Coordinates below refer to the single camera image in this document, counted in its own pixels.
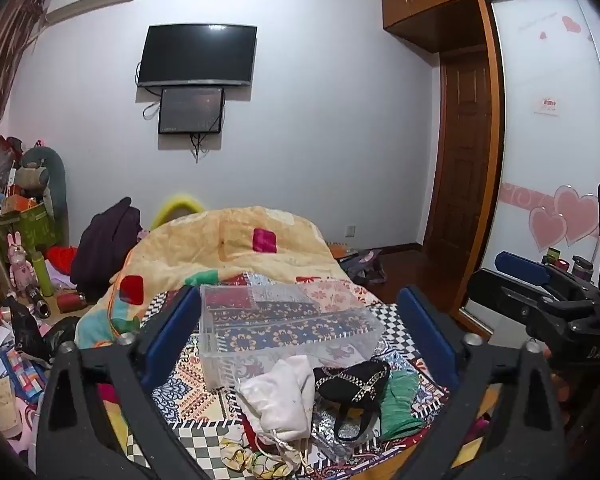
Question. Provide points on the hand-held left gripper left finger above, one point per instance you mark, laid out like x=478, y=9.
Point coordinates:
x=172, y=332

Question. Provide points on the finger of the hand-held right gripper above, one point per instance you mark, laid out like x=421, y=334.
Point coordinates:
x=500, y=292
x=522, y=267

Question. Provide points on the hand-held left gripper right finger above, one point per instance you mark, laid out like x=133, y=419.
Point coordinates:
x=425, y=332

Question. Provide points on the green knitted cloth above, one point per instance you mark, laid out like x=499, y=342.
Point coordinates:
x=399, y=405

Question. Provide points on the clear plastic storage box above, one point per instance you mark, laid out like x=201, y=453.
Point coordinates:
x=290, y=325

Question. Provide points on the dark jar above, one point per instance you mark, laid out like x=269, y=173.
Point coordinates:
x=581, y=267

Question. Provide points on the patterned bed sheet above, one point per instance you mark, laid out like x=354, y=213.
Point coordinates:
x=195, y=400

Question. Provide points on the grey bag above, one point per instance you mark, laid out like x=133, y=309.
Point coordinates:
x=365, y=267

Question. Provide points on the yellow patchwork quilt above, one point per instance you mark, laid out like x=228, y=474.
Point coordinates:
x=205, y=245

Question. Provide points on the white sliding wardrobe door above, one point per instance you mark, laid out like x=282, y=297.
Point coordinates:
x=540, y=160

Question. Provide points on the red tin can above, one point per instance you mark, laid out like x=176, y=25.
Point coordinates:
x=71, y=301

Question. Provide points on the dark purple jacket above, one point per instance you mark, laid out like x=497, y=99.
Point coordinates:
x=105, y=245

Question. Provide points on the brown wooden door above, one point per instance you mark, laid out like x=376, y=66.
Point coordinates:
x=460, y=170

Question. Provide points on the red cloth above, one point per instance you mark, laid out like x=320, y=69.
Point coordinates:
x=62, y=260

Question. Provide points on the black flashlight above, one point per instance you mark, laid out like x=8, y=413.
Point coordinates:
x=39, y=302

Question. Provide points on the green bottle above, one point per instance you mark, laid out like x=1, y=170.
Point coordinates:
x=44, y=277

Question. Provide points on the black plastic bag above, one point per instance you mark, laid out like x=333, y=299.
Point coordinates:
x=27, y=330

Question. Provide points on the silver foil bag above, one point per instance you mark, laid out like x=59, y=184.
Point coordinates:
x=330, y=447

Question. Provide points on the floral patterned scarf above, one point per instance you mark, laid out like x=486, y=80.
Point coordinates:
x=252, y=460

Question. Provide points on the pink bunny plush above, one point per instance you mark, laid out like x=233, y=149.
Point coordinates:
x=19, y=265

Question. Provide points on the pile of papers and packets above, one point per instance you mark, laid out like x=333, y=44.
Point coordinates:
x=5, y=385

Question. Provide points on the green cardboard box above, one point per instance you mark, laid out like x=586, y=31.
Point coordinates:
x=27, y=227

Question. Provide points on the grey green plush toy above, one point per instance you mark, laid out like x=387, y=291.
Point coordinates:
x=42, y=175

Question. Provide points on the wooden overhead cabinet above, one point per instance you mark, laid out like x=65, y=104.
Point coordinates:
x=430, y=0

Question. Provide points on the brown striped curtain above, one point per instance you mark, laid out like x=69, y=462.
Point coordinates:
x=7, y=60

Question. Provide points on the wall socket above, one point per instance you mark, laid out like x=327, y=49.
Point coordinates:
x=350, y=231

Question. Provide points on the small black wall monitor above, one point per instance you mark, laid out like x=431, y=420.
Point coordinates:
x=191, y=110

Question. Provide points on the black wall television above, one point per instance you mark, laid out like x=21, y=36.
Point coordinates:
x=197, y=55

